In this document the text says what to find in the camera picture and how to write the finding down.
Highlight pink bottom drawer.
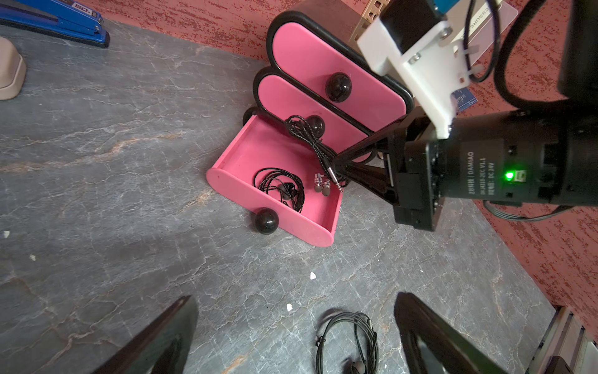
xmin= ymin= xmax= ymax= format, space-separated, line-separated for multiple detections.
xmin=206 ymin=115 xmax=342 ymax=247

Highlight beige file organizer rack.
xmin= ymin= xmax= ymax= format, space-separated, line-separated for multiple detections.
xmin=350 ymin=0 xmax=390 ymax=46

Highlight black braided earphones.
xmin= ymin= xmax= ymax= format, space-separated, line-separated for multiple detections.
xmin=283 ymin=115 xmax=349 ymax=192

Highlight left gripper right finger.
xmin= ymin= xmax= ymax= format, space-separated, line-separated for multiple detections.
xmin=394 ymin=292 xmax=504 ymax=373

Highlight pink top drawer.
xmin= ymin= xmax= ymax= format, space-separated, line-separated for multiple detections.
xmin=269 ymin=20 xmax=414 ymax=132

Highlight aluminium mounting rail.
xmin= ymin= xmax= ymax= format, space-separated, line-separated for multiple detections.
xmin=526 ymin=306 xmax=597 ymax=374

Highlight black pink drawer cabinet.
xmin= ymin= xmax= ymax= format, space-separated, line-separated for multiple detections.
xmin=235 ymin=1 xmax=415 ymax=162

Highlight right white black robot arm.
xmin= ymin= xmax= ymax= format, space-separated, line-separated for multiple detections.
xmin=333 ymin=1 xmax=597 ymax=231

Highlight blue black stapler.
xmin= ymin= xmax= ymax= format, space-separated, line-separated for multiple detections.
xmin=1 ymin=0 xmax=111 ymax=48

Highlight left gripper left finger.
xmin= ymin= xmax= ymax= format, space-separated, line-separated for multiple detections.
xmin=94 ymin=295 xmax=198 ymax=373

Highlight pink pencil case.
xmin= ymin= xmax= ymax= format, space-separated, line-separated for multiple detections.
xmin=0 ymin=37 xmax=26 ymax=101

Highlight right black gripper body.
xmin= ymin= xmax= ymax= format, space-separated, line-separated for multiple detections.
xmin=387 ymin=109 xmax=519 ymax=232

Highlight dark blue notebook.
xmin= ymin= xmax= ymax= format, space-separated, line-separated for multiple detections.
xmin=452 ymin=87 xmax=478 ymax=112

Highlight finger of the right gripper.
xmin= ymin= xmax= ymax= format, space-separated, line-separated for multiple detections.
xmin=343 ymin=168 xmax=397 ymax=205
xmin=333 ymin=128 xmax=397 ymax=171

